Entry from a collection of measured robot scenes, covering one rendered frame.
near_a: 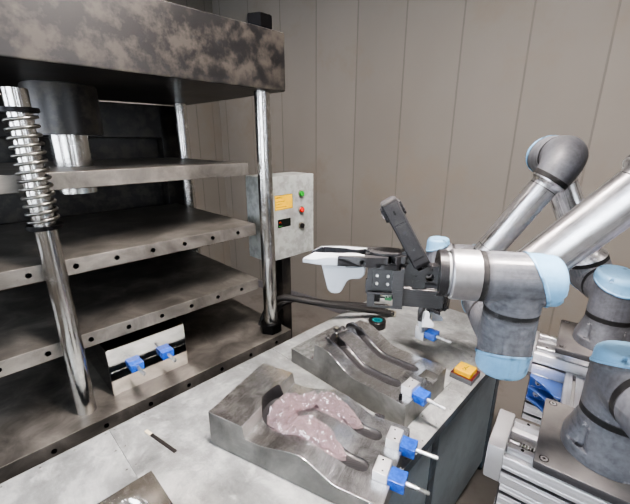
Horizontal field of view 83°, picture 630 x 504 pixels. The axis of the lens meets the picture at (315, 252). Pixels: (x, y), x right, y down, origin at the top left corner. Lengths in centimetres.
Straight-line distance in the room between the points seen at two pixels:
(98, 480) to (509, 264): 108
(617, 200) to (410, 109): 236
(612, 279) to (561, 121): 158
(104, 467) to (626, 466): 117
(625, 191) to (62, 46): 121
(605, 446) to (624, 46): 224
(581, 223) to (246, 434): 89
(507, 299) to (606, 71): 228
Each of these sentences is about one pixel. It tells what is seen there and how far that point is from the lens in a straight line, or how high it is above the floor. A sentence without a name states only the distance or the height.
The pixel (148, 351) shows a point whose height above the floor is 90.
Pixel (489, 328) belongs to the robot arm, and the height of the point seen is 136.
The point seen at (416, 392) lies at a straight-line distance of 120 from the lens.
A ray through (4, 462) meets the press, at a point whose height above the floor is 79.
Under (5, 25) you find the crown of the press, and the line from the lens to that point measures 117.
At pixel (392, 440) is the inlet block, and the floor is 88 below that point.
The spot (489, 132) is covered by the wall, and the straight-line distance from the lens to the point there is 279.
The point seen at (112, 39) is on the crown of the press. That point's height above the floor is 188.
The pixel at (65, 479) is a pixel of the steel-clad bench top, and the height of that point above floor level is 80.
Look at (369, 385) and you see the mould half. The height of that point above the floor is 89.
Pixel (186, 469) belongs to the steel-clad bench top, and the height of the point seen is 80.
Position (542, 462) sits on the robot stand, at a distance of 91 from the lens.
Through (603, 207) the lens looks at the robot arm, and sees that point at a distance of 72.
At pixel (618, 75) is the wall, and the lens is 275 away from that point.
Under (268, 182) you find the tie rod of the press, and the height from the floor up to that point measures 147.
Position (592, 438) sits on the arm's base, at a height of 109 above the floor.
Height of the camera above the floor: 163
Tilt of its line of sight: 17 degrees down
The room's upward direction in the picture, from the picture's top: straight up
